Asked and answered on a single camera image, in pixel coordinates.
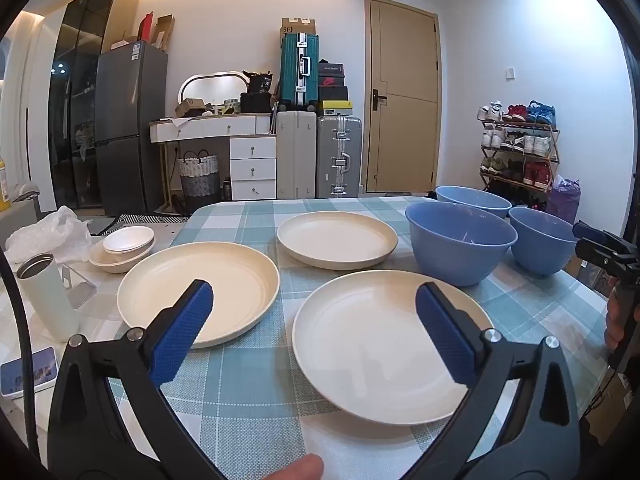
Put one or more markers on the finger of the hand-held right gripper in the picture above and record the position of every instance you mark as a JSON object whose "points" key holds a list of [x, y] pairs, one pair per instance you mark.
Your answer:
{"points": [[595, 257], [595, 232]]}

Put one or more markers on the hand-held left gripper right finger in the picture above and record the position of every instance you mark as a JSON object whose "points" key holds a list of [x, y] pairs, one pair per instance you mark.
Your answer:
{"points": [[445, 340]]}

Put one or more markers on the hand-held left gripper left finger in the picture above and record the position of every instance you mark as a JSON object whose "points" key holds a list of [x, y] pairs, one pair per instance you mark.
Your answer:
{"points": [[182, 332]]}

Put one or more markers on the cream plate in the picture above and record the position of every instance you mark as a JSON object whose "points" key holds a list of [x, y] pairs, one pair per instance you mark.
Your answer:
{"points": [[160, 280], [365, 350], [335, 237]]}

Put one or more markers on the blue bowl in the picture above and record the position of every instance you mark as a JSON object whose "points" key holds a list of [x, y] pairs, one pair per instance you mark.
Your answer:
{"points": [[537, 252], [480, 199], [450, 260]]}

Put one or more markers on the person's right hand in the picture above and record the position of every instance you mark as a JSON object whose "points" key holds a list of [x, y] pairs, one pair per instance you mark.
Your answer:
{"points": [[614, 317]]}

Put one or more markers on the person's left hand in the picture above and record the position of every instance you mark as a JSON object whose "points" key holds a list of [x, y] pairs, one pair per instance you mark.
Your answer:
{"points": [[295, 469]]}

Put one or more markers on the purple bag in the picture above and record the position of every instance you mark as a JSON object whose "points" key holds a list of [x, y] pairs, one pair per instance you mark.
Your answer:
{"points": [[562, 200]]}

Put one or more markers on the wooden shoe rack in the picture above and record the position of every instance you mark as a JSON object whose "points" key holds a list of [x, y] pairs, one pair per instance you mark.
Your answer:
{"points": [[552, 160]]}

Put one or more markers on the checked tablecloth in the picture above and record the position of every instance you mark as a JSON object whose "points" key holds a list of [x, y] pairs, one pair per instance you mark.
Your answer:
{"points": [[240, 410]]}

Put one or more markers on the wide cream bowl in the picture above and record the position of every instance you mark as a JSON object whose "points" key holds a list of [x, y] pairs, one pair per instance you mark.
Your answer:
{"points": [[107, 265]]}

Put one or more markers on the small cream bowl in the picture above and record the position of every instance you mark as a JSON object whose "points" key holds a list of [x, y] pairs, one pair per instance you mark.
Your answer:
{"points": [[127, 237]]}

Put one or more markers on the clear phone stand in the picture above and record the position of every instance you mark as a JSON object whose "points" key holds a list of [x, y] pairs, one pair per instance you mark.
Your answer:
{"points": [[80, 292]]}

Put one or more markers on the rows of racked sneakers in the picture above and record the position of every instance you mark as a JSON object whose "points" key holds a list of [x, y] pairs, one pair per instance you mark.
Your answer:
{"points": [[520, 142]]}

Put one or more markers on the patterned floor rug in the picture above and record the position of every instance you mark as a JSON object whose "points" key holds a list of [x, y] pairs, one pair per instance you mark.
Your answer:
{"points": [[145, 221]]}

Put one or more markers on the white tumbler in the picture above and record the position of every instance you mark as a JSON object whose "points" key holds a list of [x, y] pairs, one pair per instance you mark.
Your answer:
{"points": [[47, 300]]}

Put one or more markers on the dark water bottle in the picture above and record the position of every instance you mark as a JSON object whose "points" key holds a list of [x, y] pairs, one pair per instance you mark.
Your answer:
{"points": [[227, 190]]}

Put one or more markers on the woven laundry basket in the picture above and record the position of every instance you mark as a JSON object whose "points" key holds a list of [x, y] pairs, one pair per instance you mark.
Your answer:
{"points": [[200, 180]]}

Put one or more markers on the smartphone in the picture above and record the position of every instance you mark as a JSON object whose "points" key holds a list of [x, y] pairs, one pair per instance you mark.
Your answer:
{"points": [[27, 370]]}

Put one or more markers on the white plastic bag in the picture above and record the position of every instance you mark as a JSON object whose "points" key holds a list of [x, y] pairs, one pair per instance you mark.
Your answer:
{"points": [[45, 235]]}

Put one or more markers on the white vanity desk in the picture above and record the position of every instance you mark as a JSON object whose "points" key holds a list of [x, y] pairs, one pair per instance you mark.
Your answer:
{"points": [[252, 167]]}

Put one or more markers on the tan door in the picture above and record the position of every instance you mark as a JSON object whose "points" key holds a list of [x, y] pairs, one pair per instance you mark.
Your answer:
{"points": [[405, 135]]}

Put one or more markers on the beige suitcase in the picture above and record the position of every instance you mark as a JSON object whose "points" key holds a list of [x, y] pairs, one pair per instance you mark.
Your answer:
{"points": [[296, 155]]}

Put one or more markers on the silver suitcase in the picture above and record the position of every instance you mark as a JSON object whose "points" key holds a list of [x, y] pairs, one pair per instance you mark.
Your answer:
{"points": [[339, 157]]}

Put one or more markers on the small brown box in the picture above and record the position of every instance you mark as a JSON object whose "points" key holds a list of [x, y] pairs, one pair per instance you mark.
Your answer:
{"points": [[190, 107]]}

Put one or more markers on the grey refrigerator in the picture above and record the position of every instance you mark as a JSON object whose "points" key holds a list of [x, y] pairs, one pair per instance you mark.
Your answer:
{"points": [[125, 110]]}

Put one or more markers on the black bag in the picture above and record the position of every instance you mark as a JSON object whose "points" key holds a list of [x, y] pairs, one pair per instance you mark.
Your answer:
{"points": [[256, 102]]}

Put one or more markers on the oval mirror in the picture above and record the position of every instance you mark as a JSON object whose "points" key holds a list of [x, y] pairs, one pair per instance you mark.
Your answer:
{"points": [[215, 87]]}

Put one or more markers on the yellow label shoe box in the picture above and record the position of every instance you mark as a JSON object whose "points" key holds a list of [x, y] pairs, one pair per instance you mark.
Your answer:
{"points": [[335, 108]]}

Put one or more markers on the dark glass cabinet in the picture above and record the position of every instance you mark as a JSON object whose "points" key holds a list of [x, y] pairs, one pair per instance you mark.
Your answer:
{"points": [[75, 85]]}

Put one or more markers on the red logo shoe box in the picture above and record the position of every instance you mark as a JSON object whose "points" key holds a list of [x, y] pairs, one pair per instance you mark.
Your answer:
{"points": [[331, 82]]}

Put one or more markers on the teal suitcase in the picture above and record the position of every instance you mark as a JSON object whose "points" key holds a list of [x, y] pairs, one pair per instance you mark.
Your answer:
{"points": [[299, 70]]}

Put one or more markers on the black shoe box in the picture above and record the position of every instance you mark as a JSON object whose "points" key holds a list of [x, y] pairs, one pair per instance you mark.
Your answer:
{"points": [[330, 69]]}

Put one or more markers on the tall open cardboard box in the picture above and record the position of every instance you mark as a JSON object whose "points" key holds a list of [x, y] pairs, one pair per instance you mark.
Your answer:
{"points": [[165, 32]]}

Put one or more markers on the red paper bag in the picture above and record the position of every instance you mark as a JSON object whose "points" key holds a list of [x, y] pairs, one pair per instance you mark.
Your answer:
{"points": [[146, 27]]}

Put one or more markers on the cardboard box with black print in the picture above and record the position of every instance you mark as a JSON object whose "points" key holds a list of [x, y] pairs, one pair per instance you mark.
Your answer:
{"points": [[297, 26]]}

